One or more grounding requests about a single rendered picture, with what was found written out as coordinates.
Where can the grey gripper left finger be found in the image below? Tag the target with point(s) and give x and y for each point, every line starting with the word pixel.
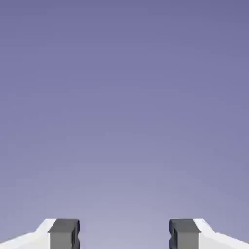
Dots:
pixel 60 236

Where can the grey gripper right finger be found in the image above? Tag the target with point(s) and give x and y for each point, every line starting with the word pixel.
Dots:
pixel 186 236

